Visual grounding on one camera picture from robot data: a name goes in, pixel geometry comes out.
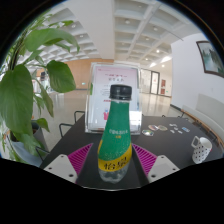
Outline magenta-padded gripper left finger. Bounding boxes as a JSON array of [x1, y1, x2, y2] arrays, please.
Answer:
[[43, 143, 95, 185]]

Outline white dotted mug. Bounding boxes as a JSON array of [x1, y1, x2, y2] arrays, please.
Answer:
[[190, 135, 213, 165]]

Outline green leafy potted plant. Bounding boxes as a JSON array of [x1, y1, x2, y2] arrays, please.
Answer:
[[0, 13, 81, 165]]

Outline black metal chair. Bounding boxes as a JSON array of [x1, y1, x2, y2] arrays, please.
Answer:
[[73, 110, 86, 123], [58, 122, 75, 138]]

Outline long white bench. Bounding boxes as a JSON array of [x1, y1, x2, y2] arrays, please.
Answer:
[[181, 93, 224, 148]]

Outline dark-framed glass door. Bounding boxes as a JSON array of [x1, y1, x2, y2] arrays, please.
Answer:
[[149, 70, 161, 95]]

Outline clear acrylic sign stand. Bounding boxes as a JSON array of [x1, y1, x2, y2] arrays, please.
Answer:
[[84, 61, 143, 136]]

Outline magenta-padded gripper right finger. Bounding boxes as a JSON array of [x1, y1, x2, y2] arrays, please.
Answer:
[[131, 143, 181, 185]]

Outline green-labelled clear drink bottle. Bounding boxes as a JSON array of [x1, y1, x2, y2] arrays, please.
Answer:
[[97, 84, 134, 185]]

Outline recessed ceiling lights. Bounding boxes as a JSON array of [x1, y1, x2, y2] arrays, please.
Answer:
[[78, 18, 173, 68]]

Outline dark-framed landscape painting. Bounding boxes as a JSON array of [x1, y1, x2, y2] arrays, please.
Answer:
[[195, 40, 224, 79]]

